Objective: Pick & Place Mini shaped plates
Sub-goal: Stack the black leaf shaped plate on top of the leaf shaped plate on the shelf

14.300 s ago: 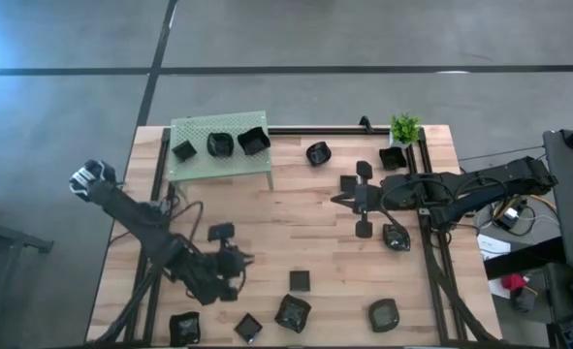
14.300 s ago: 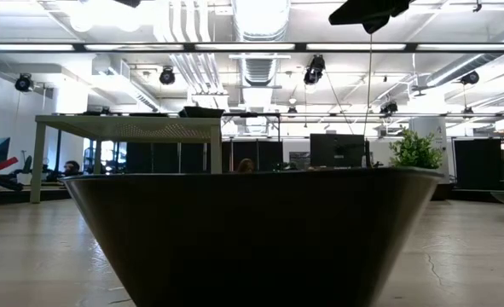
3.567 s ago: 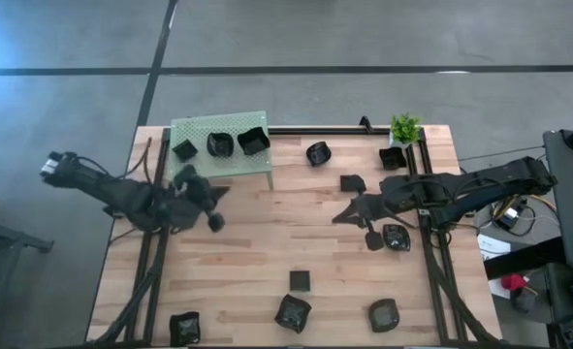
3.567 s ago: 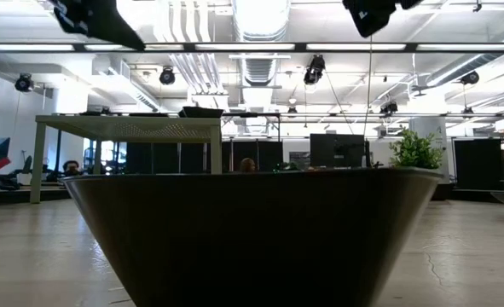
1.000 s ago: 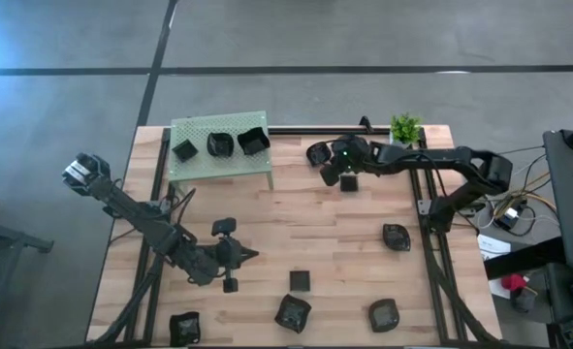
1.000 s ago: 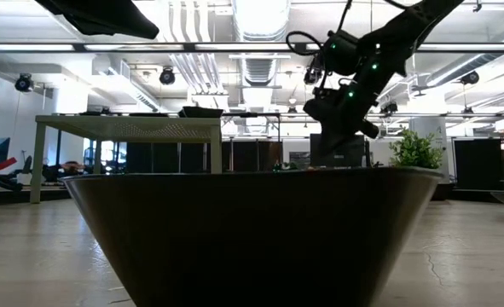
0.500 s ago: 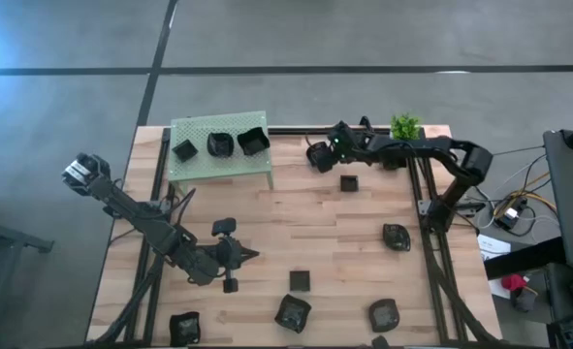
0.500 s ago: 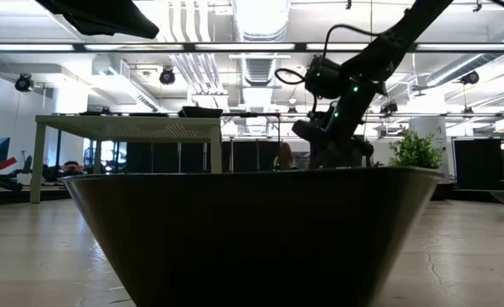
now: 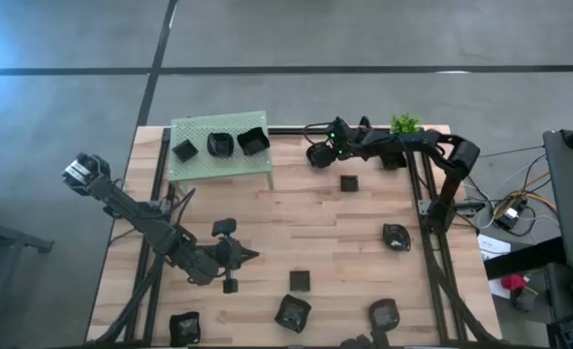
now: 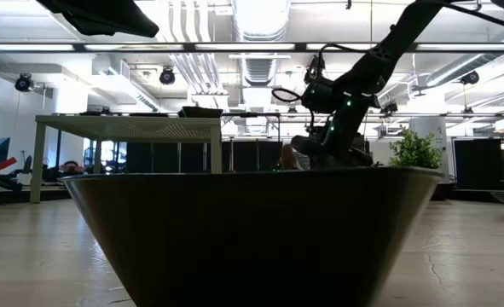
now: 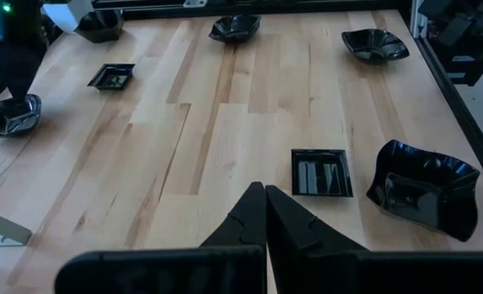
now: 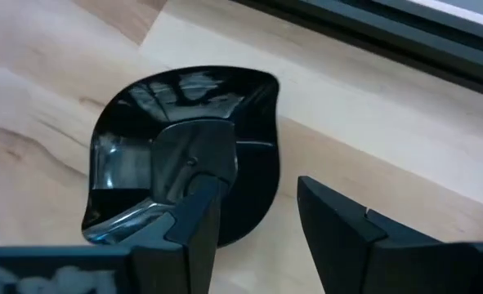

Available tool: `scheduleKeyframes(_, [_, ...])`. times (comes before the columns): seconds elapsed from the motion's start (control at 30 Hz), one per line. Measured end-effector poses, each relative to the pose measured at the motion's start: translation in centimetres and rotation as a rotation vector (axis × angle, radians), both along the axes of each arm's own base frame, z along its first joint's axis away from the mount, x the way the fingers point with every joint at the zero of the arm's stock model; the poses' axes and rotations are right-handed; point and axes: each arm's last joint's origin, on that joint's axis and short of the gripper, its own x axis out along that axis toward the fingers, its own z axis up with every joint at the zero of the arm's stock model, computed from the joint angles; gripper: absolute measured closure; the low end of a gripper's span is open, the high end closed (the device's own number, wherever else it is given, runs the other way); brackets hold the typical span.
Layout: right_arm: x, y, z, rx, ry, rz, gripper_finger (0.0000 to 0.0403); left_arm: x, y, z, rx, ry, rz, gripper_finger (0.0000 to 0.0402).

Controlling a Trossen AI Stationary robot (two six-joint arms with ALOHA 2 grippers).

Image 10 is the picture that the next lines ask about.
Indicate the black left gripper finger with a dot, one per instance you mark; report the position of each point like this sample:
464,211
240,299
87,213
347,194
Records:
123,21

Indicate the small square black plate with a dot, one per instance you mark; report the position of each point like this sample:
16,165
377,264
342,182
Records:
94,114

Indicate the black flared square plate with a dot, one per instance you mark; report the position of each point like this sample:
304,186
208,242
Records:
200,112
251,239

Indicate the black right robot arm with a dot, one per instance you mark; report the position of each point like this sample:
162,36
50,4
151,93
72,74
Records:
375,64

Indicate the person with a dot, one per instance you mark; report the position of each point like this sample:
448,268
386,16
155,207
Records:
287,158
70,167

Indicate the black ceiling spotlight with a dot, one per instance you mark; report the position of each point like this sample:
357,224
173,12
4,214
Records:
469,77
389,107
167,76
315,68
23,82

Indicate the green plant in white pot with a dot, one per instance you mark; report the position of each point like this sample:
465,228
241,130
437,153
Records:
415,149

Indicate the white round column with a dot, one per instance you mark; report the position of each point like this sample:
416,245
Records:
430,123

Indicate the black partition panels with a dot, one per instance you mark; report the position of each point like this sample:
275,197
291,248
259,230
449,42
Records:
243,155
482,164

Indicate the green perforated metal shelf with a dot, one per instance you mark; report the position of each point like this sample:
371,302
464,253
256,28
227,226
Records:
128,128

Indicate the black beam with light strips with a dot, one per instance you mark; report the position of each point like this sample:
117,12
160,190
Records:
300,47

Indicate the silver ventilation duct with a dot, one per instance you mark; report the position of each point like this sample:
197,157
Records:
260,25

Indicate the black aluminium table frame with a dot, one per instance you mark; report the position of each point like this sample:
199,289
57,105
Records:
4,196

